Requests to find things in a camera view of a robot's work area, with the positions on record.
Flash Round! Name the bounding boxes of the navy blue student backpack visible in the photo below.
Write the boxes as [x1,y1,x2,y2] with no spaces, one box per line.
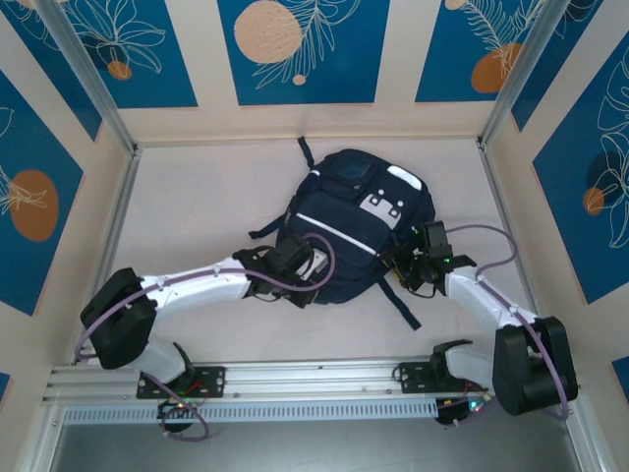
[247,136,436,330]

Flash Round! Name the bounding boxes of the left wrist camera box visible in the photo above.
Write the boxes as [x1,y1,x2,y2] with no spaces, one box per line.
[302,249,331,284]

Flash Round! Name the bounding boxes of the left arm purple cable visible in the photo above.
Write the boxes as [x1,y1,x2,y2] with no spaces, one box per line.
[73,233,338,442]

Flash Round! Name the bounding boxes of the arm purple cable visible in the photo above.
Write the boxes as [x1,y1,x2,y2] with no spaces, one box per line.
[73,233,338,442]
[444,223,571,428]

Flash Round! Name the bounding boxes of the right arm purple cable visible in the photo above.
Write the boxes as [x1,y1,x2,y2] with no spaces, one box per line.
[444,223,571,428]

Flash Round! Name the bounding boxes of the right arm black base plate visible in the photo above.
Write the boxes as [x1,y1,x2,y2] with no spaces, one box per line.
[394,362,490,394]

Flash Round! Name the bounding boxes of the aluminium mounting rail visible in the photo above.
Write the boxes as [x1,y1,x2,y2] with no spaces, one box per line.
[41,354,586,405]

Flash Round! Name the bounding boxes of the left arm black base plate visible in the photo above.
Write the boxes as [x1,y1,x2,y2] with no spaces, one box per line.
[136,366,227,399]

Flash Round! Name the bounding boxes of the white slotted cable duct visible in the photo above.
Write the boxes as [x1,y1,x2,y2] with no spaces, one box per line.
[61,398,441,425]

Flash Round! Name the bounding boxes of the aluminium frame post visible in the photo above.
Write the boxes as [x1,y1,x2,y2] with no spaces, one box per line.
[33,0,140,154]
[481,0,574,142]

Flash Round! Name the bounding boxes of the aluminium frame leg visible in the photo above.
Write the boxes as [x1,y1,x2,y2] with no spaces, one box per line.
[563,415,615,472]
[19,400,68,472]

